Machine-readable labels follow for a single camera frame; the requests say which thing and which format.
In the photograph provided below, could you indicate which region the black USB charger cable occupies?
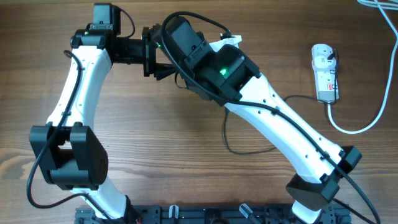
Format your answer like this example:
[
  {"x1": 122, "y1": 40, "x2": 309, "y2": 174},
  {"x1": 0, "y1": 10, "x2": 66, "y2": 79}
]
[{"x1": 221, "y1": 49, "x2": 340, "y2": 156}]

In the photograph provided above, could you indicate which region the white power strip cord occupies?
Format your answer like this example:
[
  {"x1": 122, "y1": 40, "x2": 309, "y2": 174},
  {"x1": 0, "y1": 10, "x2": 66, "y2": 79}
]
[{"x1": 326, "y1": 0, "x2": 398, "y2": 135}]

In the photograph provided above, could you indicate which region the white USB charger plug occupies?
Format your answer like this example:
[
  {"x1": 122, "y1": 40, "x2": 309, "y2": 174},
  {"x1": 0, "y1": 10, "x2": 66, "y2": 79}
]
[{"x1": 312, "y1": 55, "x2": 336, "y2": 72}]

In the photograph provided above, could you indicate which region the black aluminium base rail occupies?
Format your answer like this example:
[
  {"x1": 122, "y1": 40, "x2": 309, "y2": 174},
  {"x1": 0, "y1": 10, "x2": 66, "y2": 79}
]
[{"x1": 74, "y1": 203, "x2": 352, "y2": 224}]

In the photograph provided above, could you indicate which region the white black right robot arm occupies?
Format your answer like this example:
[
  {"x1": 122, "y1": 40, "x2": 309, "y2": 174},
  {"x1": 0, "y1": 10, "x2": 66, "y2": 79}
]
[{"x1": 154, "y1": 12, "x2": 361, "y2": 223}]

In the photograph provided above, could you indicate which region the white power strip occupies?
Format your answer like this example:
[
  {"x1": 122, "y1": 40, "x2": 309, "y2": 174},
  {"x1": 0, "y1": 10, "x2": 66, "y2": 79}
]
[{"x1": 311, "y1": 44, "x2": 339, "y2": 104}]

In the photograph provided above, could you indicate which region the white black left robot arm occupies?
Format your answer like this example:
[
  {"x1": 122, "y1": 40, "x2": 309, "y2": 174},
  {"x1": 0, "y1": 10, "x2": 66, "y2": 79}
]
[{"x1": 29, "y1": 3, "x2": 174, "y2": 223}]

